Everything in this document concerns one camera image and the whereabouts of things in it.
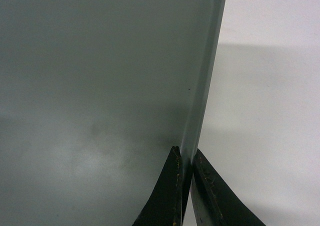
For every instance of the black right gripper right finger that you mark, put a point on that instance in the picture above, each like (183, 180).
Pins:
(214, 203)

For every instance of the grey rectangular serving tray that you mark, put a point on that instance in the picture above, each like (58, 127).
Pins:
(93, 96)

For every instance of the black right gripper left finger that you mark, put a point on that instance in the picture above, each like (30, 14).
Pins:
(168, 200)

